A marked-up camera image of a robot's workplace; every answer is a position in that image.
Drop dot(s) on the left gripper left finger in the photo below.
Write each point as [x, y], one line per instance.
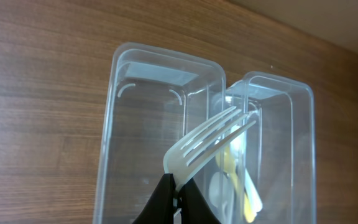
[159, 209]

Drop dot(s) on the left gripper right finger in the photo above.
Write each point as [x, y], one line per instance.
[194, 208]

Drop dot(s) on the white thin spoon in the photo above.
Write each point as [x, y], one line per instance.
[221, 196]

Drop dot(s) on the bent white plastic fork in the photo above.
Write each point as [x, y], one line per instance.
[194, 150]

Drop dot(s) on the yellow plastic spoon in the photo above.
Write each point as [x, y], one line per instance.
[228, 165]

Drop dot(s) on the white thick-handled spoon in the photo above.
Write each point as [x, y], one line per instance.
[237, 147]

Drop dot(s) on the right clear plastic container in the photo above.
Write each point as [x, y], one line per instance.
[280, 147]

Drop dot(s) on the clear plastic container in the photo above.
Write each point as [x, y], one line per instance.
[155, 97]
[280, 147]

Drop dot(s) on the left clear plastic container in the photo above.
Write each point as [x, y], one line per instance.
[155, 97]

